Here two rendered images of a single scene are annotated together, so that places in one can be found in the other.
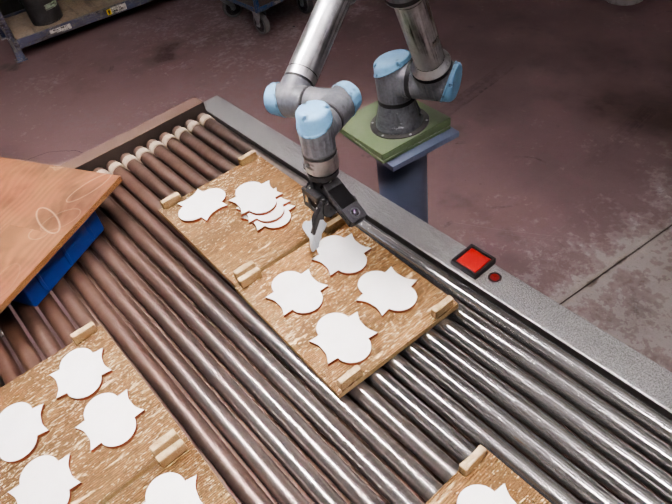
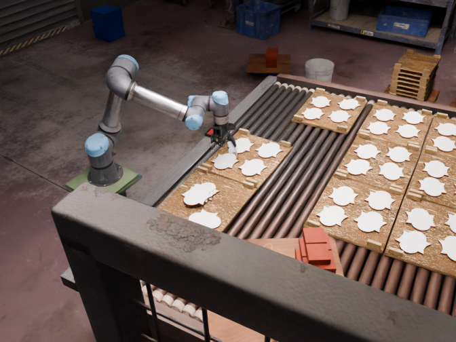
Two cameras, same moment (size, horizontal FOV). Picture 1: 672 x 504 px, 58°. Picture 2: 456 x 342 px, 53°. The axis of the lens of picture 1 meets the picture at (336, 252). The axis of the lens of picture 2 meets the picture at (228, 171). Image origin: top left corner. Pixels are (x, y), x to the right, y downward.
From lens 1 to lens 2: 2.66 m
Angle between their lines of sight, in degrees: 80
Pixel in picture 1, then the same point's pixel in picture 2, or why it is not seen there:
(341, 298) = (249, 156)
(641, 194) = (36, 199)
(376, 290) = (242, 147)
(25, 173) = not seen: hidden behind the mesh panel
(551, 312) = (231, 117)
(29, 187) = not seen: hidden behind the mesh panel
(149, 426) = (336, 185)
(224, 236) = (226, 203)
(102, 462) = (358, 191)
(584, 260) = not seen: hidden behind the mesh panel
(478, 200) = (31, 269)
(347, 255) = (225, 159)
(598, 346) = (241, 108)
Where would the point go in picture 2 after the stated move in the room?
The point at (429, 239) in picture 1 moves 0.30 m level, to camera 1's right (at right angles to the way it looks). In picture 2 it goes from (203, 146) to (182, 122)
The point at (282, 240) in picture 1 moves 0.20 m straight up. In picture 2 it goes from (221, 182) to (220, 149)
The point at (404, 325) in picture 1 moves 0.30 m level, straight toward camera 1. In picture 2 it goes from (254, 140) to (302, 129)
